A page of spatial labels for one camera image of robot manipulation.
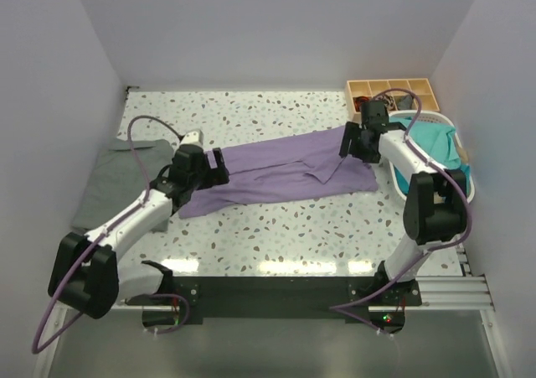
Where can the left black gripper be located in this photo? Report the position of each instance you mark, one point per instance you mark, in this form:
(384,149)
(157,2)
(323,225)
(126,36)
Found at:
(215,176)

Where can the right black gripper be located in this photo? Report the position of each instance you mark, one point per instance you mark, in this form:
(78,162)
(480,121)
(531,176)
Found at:
(352,131)

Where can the purple t shirt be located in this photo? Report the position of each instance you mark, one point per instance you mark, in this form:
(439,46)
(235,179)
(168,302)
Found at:
(306,166)

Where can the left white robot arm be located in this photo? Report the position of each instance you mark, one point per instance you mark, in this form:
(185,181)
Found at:
(86,275)

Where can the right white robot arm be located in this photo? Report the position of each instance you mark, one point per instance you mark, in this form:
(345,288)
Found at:
(436,213)

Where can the orange black rolled socks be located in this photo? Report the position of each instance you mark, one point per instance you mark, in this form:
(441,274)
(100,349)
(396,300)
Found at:
(358,101)

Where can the patterned rolled socks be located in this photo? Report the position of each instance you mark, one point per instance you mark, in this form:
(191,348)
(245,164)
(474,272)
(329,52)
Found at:
(388,101)

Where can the grey rolled socks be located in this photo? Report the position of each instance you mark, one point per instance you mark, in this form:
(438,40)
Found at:
(406,102)

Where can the wooden compartment tray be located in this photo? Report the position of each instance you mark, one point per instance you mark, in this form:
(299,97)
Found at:
(394,87)

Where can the white laundry basket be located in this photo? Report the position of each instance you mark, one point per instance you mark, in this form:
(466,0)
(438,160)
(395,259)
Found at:
(401,186)

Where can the teal t shirt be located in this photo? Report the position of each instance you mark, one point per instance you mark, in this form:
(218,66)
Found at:
(438,141)

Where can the folded grey t shirt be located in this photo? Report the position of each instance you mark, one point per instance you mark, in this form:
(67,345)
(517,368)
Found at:
(116,180)

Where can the beige garment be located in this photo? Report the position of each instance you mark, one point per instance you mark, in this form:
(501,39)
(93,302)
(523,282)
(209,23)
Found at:
(462,153)

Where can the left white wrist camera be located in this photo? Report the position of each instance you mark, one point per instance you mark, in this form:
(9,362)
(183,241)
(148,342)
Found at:
(194,137)

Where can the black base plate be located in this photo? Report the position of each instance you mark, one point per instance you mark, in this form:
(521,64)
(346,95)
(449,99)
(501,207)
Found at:
(279,297)

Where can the aluminium frame rail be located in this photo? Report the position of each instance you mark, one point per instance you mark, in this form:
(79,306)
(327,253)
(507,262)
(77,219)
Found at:
(437,293)

